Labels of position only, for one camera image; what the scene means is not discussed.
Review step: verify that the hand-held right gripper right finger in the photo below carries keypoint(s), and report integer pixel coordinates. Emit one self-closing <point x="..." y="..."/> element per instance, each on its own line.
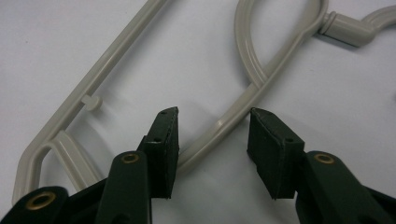
<point x="274" y="155"/>

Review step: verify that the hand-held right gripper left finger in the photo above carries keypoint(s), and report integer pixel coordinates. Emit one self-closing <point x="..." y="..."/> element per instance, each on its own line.
<point x="162" y="155"/>

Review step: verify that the grey plastic clothes hanger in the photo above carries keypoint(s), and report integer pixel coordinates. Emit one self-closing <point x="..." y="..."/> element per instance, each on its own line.
<point x="108" y="62"/>

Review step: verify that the white table mat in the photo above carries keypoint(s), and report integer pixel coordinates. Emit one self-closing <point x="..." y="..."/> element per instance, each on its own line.
<point x="46" y="37"/>

